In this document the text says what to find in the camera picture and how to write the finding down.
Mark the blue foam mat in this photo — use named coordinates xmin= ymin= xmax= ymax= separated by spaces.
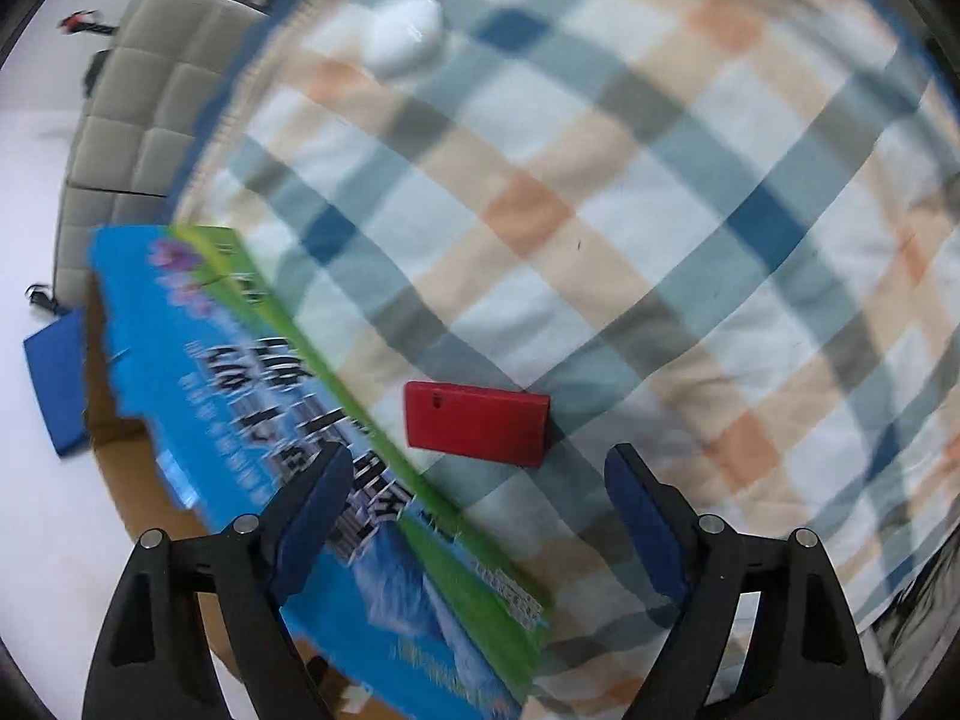
xmin=23 ymin=310 xmax=88 ymax=458

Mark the blue printed cardboard box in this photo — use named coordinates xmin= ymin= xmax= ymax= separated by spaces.
xmin=91 ymin=224 xmax=548 ymax=718

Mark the left grey padded chair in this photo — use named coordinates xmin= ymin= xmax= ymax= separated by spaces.
xmin=52 ymin=0 xmax=263 ymax=309

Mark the red cigarette pack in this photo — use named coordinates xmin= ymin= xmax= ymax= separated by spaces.
xmin=404 ymin=382 xmax=550 ymax=468

